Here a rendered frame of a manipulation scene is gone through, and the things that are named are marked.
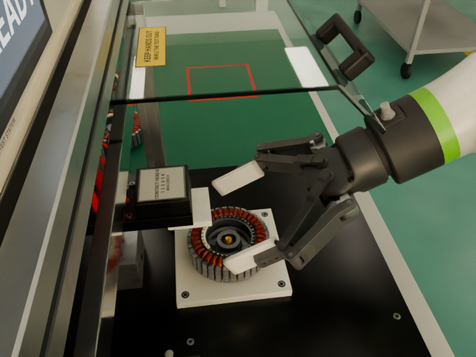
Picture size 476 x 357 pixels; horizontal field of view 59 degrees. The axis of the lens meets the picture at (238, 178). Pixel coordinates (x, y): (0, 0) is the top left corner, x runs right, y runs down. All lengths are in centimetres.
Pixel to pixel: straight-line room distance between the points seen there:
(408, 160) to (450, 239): 135
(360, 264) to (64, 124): 47
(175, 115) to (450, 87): 59
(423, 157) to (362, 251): 20
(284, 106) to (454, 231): 110
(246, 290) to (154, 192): 18
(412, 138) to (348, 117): 186
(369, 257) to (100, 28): 46
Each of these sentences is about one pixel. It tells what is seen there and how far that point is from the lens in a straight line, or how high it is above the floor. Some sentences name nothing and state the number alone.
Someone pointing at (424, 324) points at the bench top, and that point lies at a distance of 63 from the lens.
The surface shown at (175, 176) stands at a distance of 51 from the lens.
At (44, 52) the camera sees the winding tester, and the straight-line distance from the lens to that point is 32.
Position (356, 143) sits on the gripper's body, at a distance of 50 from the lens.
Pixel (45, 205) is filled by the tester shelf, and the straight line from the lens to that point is 21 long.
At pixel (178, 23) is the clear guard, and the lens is 51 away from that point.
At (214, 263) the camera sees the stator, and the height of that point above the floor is 82.
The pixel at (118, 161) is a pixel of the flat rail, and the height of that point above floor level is 104.
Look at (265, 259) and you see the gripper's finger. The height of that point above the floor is 87.
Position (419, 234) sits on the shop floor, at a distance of 179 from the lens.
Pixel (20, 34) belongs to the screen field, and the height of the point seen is 115.
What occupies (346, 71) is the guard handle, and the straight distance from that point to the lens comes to 47.
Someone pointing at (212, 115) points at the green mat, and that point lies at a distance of 92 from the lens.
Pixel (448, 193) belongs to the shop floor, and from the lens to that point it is 202.
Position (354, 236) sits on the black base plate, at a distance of 66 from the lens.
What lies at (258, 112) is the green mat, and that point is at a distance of 92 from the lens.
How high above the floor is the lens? 125
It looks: 42 degrees down
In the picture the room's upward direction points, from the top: straight up
